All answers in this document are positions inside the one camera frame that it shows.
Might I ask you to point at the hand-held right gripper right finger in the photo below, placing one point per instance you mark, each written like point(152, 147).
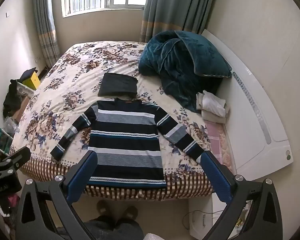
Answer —
point(216, 177)

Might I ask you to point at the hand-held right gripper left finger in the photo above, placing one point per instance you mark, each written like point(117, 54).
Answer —
point(81, 177)

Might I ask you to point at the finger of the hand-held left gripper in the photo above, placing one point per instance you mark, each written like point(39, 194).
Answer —
point(12, 161)

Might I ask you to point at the striped navy sweater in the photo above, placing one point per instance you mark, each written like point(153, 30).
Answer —
point(126, 142)

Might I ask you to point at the pile of dark clothes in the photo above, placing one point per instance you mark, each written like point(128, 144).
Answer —
point(11, 97)

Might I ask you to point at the pink mattress sheet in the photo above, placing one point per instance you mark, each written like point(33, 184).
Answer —
point(218, 140)

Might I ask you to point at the grey slipper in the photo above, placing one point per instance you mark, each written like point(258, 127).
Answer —
point(128, 215)
point(105, 208)

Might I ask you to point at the white bedside cabinet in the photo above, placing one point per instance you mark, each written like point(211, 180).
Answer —
point(200, 220)

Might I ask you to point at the beige folded garment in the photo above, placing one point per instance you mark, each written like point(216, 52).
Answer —
point(211, 118)

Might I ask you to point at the white bed headboard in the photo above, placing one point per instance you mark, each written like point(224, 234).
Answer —
point(255, 120)

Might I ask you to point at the white folded garment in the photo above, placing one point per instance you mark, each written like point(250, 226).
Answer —
point(215, 103)

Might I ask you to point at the yellow box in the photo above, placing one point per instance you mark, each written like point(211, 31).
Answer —
point(31, 81)

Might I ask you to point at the floral bed blanket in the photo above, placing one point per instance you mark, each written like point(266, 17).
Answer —
point(65, 92)

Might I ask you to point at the folded dark garment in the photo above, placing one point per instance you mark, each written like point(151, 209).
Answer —
point(118, 85)

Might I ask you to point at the teal velvet quilt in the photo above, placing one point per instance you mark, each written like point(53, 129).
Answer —
point(182, 62)

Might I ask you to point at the grey-green curtain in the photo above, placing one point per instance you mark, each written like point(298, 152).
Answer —
point(46, 25)
point(175, 7)

